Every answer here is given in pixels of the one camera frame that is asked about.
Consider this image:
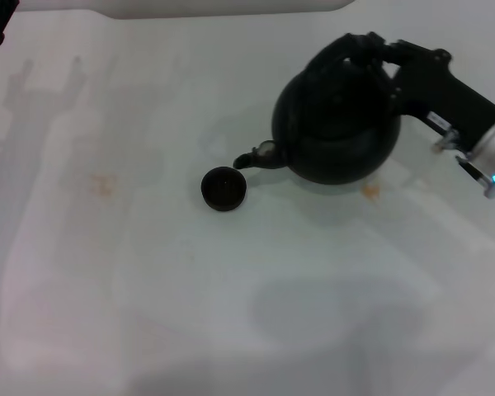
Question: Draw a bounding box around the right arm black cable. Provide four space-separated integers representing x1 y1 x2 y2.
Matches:
431 130 495 196

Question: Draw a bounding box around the dark brown teacup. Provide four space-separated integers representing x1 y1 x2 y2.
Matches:
199 165 248 214

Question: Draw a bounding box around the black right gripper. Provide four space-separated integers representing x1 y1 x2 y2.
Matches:
363 31 495 153

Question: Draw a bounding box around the white rounded background panel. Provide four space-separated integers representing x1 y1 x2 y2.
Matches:
19 0 356 21

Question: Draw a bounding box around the black round teapot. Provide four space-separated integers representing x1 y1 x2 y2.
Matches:
232 31 403 186

